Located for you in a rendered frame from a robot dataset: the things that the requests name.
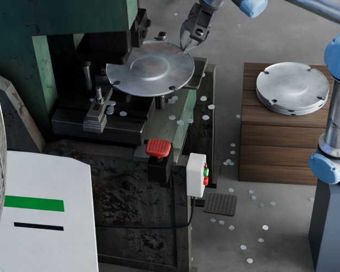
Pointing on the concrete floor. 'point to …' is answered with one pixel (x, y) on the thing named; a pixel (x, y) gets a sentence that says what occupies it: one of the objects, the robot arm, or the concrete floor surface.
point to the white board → (45, 216)
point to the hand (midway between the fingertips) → (184, 48)
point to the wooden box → (277, 136)
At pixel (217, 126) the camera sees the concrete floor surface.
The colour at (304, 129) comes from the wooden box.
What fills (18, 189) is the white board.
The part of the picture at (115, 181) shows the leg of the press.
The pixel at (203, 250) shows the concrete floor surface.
